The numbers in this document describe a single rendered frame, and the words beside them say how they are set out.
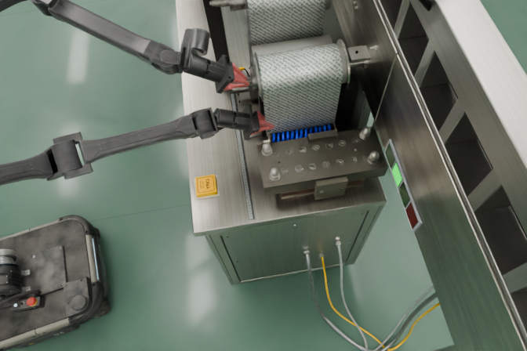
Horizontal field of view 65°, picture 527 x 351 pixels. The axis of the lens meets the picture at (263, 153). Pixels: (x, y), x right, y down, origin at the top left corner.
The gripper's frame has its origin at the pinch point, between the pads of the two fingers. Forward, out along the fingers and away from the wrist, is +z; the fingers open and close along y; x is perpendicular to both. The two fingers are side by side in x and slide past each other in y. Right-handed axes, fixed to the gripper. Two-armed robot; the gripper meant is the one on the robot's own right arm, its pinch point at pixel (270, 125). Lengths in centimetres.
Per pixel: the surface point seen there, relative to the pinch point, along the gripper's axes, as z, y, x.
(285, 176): 3.4, 17.3, -2.6
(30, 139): -74, -90, -166
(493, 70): 0, 35, 68
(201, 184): -15.7, 9.8, -25.8
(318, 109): 10.7, 0.2, 12.5
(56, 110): -61, -110, -159
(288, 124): 5.2, 0.3, 2.7
